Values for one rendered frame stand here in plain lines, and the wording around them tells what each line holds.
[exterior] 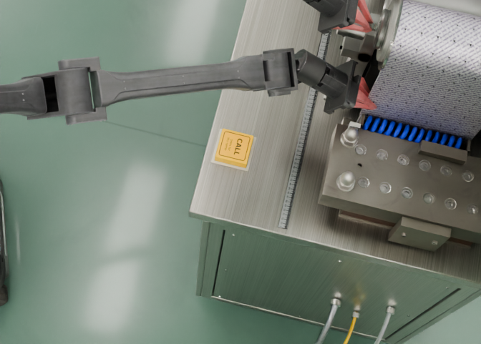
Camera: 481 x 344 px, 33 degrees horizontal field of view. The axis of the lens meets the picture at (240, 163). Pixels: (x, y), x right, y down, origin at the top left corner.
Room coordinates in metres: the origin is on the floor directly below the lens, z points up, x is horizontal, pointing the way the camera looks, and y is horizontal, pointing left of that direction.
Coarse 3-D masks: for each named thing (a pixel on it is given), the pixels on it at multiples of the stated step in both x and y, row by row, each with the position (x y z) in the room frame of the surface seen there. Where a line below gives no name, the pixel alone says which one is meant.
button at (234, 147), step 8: (224, 136) 0.69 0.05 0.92; (232, 136) 0.70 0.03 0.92; (240, 136) 0.70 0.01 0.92; (248, 136) 0.70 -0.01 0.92; (224, 144) 0.67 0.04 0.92; (232, 144) 0.68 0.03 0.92; (240, 144) 0.68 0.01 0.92; (248, 144) 0.69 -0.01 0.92; (216, 152) 0.65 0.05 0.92; (224, 152) 0.66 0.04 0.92; (232, 152) 0.66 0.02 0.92; (240, 152) 0.66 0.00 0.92; (248, 152) 0.67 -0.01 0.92; (216, 160) 0.64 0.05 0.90; (224, 160) 0.64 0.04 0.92; (232, 160) 0.64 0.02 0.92; (240, 160) 0.65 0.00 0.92
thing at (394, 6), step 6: (396, 0) 0.86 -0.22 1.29; (390, 6) 0.87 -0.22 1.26; (396, 6) 0.84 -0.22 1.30; (396, 12) 0.83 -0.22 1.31; (390, 18) 0.82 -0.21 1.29; (390, 24) 0.80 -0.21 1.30; (390, 30) 0.79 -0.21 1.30; (390, 36) 0.79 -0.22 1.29; (384, 42) 0.78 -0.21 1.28; (384, 48) 0.77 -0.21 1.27; (378, 54) 0.79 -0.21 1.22; (384, 54) 0.77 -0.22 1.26; (378, 60) 0.77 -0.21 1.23
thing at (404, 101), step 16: (384, 80) 0.76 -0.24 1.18; (400, 80) 0.76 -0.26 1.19; (368, 96) 0.76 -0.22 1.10; (384, 96) 0.76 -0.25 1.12; (400, 96) 0.76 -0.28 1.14; (416, 96) 0.76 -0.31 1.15; (432, 96) 0.75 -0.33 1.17; (448, 96) 0.75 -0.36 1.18; (464, 96) 0.75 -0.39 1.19; (368, 112) 0.76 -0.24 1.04; (384, 112) 0.76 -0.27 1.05; (400, 112) 0.76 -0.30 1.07; (416, 112) 0.76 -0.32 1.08; (432, 112) 0.75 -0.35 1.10; (448, 112) 0.75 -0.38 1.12; (464, 112) 0.75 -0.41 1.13; (480, 112) 0.75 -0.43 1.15; (432, 128) 0.75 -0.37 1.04; (448, 128) 0.75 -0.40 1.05; (464, 128) 0.75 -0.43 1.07; (480, 128) 0.75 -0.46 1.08
